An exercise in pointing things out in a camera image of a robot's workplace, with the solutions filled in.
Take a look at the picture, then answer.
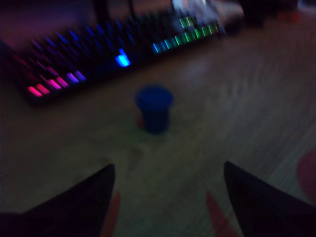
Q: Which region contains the blue coffee capsule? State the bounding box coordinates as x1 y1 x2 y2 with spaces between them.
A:
135 84 174 134

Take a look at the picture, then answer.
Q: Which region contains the black monitor stand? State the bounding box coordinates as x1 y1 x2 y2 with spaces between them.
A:
93 0 110 23

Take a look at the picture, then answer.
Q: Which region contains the black backlit keyboard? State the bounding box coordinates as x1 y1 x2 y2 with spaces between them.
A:
0 9 226 107

